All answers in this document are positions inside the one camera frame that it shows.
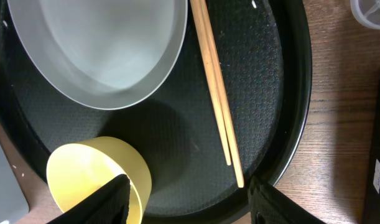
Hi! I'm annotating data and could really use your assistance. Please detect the round black serving tray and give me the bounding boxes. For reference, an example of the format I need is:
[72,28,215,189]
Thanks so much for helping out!
[0,1,312,223]

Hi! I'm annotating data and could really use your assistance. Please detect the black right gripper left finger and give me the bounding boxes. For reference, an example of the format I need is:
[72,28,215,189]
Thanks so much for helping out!
[49,174,131,224]

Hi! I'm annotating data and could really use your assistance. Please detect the wooden chopstick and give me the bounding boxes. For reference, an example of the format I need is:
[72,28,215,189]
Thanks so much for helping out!
[190,0,231,166]
[198,0,245,188]

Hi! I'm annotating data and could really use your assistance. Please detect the yellow plastic bowl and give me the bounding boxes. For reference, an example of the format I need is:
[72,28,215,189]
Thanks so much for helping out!
[46,136,152,224]

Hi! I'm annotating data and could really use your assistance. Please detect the clear plastic waste bin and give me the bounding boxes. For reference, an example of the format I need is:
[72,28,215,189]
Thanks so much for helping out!
[350,0,380,30]

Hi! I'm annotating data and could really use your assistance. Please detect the wooden chopstick left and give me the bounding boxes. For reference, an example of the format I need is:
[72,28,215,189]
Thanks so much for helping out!
[190,0,231,166]

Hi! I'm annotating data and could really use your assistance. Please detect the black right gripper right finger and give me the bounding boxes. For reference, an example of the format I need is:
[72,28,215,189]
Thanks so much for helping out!
[248,176,325,224]

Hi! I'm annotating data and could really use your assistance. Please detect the grey round plate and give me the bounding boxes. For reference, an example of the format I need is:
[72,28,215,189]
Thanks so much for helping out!
[7,0,188,110]

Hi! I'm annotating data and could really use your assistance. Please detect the grey plastic dishwasher rack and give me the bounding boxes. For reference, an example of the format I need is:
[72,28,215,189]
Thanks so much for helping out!
[0,145,29,224]

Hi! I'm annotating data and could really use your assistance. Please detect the wooden chopstick right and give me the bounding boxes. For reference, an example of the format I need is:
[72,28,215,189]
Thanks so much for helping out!
[198,0,245,188]

